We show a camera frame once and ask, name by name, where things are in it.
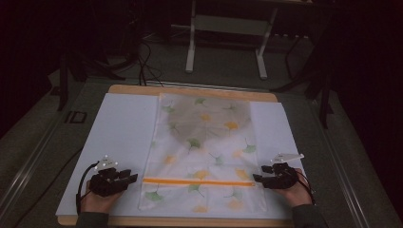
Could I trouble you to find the wooden table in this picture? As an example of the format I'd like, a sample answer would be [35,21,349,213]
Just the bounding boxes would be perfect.
[56,84,297,228]

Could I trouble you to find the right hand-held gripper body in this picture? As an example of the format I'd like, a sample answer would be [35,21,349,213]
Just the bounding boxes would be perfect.
[265,153,305,190]

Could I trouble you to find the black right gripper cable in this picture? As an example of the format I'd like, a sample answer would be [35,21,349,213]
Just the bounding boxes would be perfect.
[295,170,317,206]

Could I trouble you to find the translucent leaf-print zip bag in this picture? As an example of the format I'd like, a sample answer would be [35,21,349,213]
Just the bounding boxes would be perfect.
[138,92,268,214]

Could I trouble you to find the black rectangular frame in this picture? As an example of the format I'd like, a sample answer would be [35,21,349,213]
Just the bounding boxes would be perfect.
[64,110,88,124]

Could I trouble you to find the grey round cloth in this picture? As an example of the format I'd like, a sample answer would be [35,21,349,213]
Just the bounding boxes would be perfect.
[165,96,254,147]

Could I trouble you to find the white metal stand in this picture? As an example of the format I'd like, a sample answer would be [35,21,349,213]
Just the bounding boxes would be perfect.
[184,0,280,81]

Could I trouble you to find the person's right hand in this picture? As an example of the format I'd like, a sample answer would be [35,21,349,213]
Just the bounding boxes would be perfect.
[273,168,314,209]

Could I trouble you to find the black floor cables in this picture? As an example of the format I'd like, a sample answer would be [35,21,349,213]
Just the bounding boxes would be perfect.
[125,37,166,88]

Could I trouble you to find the black stand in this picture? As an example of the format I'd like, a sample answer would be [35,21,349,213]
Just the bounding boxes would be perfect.
[56,51,127,112]
[271,29,336,130]

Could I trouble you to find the person's left hand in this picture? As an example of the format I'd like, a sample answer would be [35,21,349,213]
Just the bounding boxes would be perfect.
[80,180,125,215]

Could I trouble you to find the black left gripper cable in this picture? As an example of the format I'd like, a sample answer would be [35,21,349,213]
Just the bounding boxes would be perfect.
[75,161,101,217]

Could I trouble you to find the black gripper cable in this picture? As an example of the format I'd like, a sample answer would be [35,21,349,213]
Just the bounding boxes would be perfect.
[295,170,317,206]
[75,161,101,217]

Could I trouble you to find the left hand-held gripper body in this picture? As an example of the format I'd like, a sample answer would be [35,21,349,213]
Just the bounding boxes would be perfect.
[87,154,128,199]

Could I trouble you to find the aluminium rail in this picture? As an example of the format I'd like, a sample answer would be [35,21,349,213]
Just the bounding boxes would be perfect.
[307,97,373,228]
[0,105,75,219]

